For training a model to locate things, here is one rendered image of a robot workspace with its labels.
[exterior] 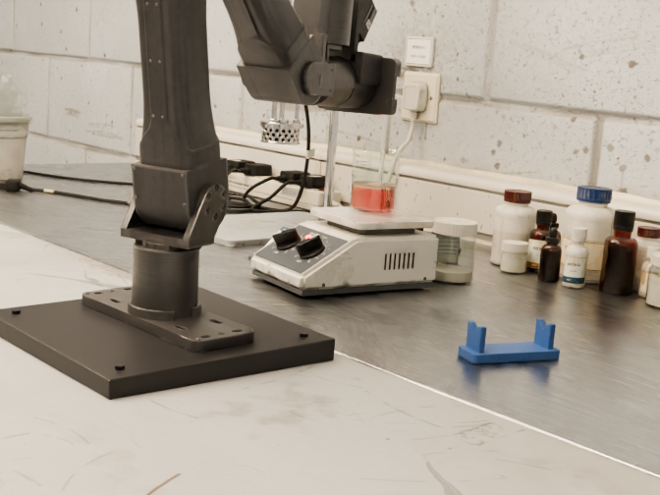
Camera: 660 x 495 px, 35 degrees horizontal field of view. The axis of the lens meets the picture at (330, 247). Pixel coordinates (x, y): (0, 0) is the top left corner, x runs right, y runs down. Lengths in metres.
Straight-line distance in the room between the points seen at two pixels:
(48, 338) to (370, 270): 0.46
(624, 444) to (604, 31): 0.90
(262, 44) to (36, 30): 2.07
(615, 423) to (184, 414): 0.35
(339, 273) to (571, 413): 0.43
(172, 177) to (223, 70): 1.37
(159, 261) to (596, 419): 0.41
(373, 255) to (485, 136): 0.55
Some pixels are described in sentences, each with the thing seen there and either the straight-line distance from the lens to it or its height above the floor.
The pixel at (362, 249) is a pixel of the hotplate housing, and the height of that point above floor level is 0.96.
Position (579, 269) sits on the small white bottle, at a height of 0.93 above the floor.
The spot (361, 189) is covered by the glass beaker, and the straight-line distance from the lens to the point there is 1.34.
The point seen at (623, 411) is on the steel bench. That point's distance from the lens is 0.96.
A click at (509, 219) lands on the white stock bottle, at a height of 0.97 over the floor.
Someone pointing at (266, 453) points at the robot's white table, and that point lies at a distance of 0.77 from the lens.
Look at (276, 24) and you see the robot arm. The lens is 1.08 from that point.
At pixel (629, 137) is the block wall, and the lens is 1.62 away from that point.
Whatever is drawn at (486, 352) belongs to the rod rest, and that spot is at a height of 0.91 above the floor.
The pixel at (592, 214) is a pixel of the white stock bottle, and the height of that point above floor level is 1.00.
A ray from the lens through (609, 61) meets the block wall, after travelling 1.64.
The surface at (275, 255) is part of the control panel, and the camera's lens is 1.31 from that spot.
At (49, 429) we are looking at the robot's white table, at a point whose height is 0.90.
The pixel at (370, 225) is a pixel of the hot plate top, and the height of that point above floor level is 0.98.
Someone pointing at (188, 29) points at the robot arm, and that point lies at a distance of 0.97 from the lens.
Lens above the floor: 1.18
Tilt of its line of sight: 10 degrees down
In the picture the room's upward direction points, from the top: 4 degrees clockwise
